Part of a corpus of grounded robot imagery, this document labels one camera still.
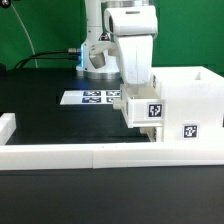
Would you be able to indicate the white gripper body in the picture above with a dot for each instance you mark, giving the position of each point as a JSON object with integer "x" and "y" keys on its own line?
{"x": 135, "y": 59}

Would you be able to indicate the white drawer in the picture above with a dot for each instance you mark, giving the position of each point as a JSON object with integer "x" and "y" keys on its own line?
{"x": 141, "y": 107}
{"x": 155, "y": 134}

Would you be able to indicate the white drawer cabinet box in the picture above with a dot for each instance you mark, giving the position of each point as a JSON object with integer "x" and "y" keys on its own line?
{"x": 193, "y": 100}

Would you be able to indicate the white front drawer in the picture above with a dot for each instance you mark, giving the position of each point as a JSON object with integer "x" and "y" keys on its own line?
{"x": 155, "y": 134}

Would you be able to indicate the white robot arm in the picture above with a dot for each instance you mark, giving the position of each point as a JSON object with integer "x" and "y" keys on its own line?
{"x": 106, "y": 21}

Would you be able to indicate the marker sheet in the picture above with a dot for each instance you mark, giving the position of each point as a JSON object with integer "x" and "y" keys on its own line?
{"x": 82, "y": 97}

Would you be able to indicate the white U-shaped fence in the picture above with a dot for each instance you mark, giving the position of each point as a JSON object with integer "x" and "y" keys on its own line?
{"x": 96, "y": 156}

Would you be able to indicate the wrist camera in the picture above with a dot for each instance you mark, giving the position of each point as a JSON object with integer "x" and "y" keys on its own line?
{"x": 103, "y": 60}

